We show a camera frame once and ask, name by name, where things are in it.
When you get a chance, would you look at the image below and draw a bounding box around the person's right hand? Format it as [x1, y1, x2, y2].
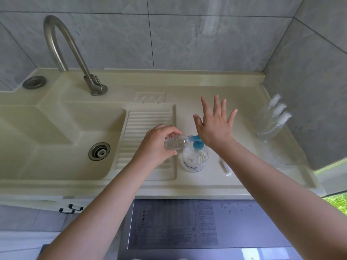
[193, 95, 238, 153]

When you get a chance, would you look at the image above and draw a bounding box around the person's left hand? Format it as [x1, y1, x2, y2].
[132, 124, 184, 171]

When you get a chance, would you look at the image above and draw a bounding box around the small clear bottle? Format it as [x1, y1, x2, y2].
[255, 105, 275, 127]
[164, 134, 193, 151]
[256, 113, 279, 134]
[257, 122, 284, 143]

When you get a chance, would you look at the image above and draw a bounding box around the clear hand sanitizer pump bottle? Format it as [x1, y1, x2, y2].
[182, 135, 210, 173]

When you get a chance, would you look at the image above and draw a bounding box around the person's left forearm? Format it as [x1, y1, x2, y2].
[38, 161, 154, 260]

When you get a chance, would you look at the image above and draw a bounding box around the person's right forearm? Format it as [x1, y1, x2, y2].
[218, 140, 347, 260]

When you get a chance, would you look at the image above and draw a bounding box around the steel sink drain strainer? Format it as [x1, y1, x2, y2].
[88, 142, 111, 161]

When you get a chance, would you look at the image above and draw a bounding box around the grey washing machine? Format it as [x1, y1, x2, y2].
[118, 199, 304, 260]

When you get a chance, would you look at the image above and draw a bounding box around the curved steel faucet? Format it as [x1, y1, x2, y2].
[43, 15, 108, 96]

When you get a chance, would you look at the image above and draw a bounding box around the cream sink with washboard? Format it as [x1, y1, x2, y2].
[0, 68, 326, 213]

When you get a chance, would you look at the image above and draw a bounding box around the glass window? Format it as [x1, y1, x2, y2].
[314, 157, 347, 216]

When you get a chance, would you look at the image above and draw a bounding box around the round steel hole cover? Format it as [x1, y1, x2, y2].
[22, 76, 47, 90]

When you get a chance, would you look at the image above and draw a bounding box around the white cabinet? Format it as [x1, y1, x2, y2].
[0, 195, 129, 214]

